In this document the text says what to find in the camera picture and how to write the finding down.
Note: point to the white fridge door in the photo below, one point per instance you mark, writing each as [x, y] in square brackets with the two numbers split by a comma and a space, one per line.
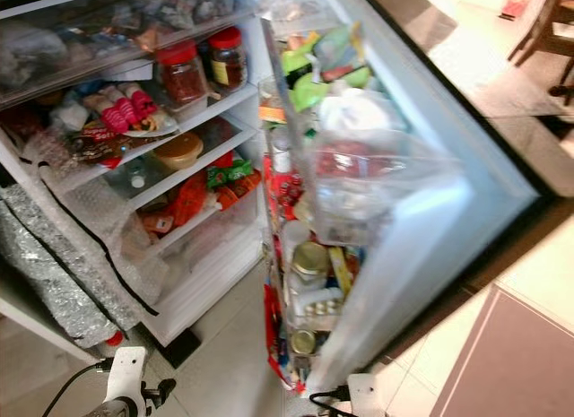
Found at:
[439, 256]

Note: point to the clear fridge drawer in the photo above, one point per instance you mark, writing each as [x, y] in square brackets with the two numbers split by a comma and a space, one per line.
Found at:
[90, 45]

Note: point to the black floor pad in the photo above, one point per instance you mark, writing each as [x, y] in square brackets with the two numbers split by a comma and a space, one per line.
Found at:
[179, 345]

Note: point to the silver foil insulation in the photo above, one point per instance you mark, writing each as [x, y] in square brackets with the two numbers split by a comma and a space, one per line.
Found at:
[54, 264]

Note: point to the red hanging sachet strip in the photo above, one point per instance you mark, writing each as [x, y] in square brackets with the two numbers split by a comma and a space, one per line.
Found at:
[278, 256]

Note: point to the small gold lid jar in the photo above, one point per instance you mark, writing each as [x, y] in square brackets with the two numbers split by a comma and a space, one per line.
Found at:
[309, 258]

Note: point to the red green snack packs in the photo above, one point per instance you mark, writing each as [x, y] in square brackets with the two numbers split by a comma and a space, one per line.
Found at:
[206, 188]

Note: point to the clear lidded container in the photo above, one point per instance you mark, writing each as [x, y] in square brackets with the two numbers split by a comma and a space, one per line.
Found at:
[139, 178]

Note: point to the red brown snack pack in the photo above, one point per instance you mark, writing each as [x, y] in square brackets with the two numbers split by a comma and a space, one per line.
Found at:
[103, 139]

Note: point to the small white food bag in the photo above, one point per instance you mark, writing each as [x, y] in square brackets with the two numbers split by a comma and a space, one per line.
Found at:
[70, 115]

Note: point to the clear plastic bag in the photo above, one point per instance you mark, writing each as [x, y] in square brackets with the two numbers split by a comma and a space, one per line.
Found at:
[386, 179]

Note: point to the red lid chili jar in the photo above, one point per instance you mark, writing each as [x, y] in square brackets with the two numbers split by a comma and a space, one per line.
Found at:
[184, 72]

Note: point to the red lid jar yellow label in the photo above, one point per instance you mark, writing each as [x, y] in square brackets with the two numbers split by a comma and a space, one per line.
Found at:
[227, 58]

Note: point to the white knotted plastic bag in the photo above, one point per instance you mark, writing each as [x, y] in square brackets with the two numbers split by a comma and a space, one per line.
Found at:
[354, 112]

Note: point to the brown floor mat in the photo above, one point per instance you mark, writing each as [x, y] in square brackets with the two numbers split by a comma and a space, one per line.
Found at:
[511, 363]

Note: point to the green snack bag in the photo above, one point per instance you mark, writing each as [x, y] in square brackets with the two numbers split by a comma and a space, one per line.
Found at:
[309, 72]

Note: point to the wooden chair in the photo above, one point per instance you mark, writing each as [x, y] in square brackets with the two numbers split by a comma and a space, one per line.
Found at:
[547, 31]

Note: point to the small red box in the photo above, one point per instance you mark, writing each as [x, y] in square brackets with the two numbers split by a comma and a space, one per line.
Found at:
[516, 0]

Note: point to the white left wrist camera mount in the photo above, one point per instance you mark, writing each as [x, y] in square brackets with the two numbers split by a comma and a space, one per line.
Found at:
[128, 374]

